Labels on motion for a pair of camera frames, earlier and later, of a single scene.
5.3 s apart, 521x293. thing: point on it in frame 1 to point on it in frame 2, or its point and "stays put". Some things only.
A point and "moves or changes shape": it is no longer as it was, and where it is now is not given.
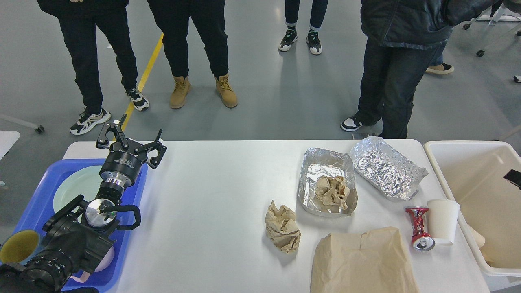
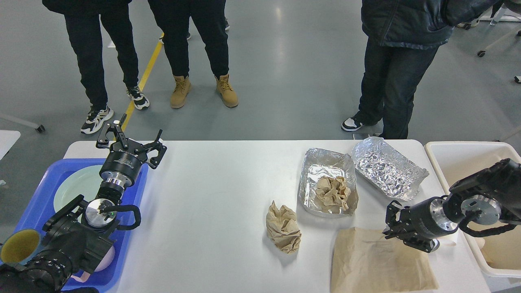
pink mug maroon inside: x=104 y=263 stays put
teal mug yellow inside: x=19 y=246 stays put
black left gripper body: x=121 y=165 stays put
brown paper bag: x=375 y=261 moves or changes shape
